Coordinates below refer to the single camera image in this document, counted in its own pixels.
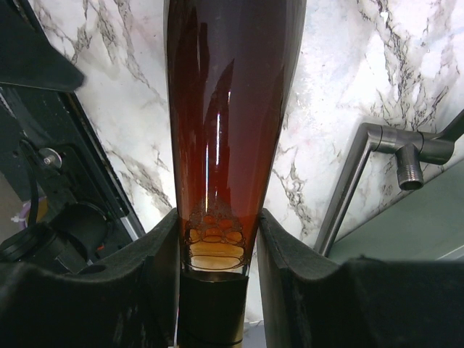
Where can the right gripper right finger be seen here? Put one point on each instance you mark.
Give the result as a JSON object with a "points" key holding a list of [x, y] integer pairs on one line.
{"points": [[311, 301]]}

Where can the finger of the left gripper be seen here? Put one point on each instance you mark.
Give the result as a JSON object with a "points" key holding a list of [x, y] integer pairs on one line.
{"points": [[29, 60]]}

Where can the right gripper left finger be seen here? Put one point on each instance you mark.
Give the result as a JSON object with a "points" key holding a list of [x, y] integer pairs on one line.
{"points": [[128, 299]]}

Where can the dark bottle gold foil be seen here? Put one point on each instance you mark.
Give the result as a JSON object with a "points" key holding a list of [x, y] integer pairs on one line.
{"points": [[230, 67]]}

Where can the translucent green plastic toolbox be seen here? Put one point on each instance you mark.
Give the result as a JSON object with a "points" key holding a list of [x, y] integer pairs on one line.
{"points": [[427, 224]]}

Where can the dark metal crank tool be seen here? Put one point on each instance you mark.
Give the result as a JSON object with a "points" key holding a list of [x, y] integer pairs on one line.
{"points": [[383, 165]]}

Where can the black front mounting rail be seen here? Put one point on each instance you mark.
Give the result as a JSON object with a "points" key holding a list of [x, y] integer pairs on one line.
{"points": [[78, 213]]}

